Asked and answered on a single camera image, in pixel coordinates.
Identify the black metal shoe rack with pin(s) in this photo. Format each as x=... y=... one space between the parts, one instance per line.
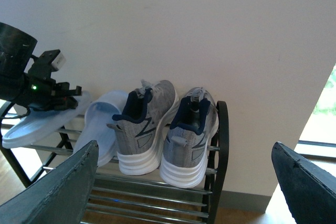
x=126 y=199

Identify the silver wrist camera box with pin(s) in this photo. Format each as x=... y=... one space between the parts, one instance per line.
x=58 y=62

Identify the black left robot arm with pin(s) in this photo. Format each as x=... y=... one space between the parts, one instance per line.
x=16 y=59

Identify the grey sneaker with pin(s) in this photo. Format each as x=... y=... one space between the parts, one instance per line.
x=184 y=158
x=139 y=128

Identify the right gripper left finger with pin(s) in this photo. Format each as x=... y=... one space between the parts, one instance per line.
x=58 y=197

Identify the light blue slide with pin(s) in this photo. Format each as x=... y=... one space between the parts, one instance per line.
x=97 y=116
x=40 y=124

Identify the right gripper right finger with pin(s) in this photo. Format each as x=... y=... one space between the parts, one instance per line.
x=309 y=190

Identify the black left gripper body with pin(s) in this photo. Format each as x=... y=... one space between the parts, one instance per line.
x=41 y=92

